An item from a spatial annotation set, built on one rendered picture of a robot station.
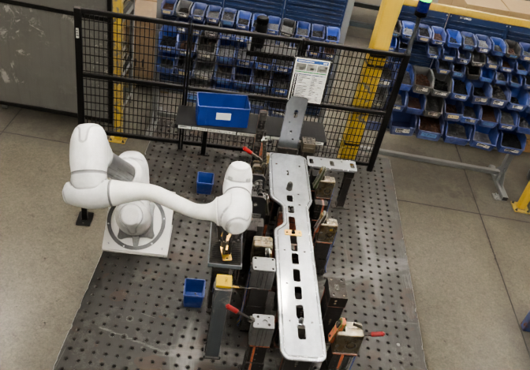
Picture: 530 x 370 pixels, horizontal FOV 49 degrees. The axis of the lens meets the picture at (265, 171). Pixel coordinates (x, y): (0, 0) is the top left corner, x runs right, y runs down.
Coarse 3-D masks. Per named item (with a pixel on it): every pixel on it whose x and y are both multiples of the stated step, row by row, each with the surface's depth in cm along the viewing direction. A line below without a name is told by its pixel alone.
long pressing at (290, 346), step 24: (288, 168) 321; (288, 192) 303; (288, 216) 288; (288, 240) 274; (288, 264) 261; (312, 264) 264; (288, 288) 250; (312, 288) 252; (288, 312) 239; (312, 312) 241; (288, 336) 229; (312, 336) 231; (288, 360) 222; (312, 360) 223
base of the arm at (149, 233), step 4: (152, 204) 294; (152, 208) 293; (152, 212) 293; (152, 216) 293; (152, 220) 292; (152, 224) 292; (148, 228) 288; (152, 228) 292; (120, 232) 289; (144, 232) 287; (148, 232) 291; (152, 232) 291; (120, 236) 289; (124, 236) 289; (128, 236) 289; (132, 236) 288; (136, 236) 288; (140, 236) 289; (144, 236) 290; (148, 236) 291; (152, 236) 291; (132, 240) 288; (136, 240) 288; (136, 244) 288
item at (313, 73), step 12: (300, 60) 335; (312, 60) 335; (324, 60) 335; (300, 72) 339; (312, 72) 340; (324, 72) 340; (300, 84) 344; (312, 84) 345; (324, 84) 345; (288, 96) 349; (300, 96) 349; (312, 96) 349
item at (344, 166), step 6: (312, 156) 334; (318, 162) 330; (324, 162) 331; (336, 162) 333; (342, 162) 334; (348, 162) 335; (354, 162) 336; (318, 168) 327; (330, 168) 327; (336, 168) 328; (342, 168) 329; (348, 168) 330; (354, 168) 331
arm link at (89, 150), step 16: (80, 128) 217; (96, 128) 218; (80, 144) 214; (96, 144) 216; (80, 160) 213; (96, 160) 214; (112, 160) 234; (128, 160) 270; (144, 160) 279; (112, 176) 246; (128, 176) 259; (144, 176) 274
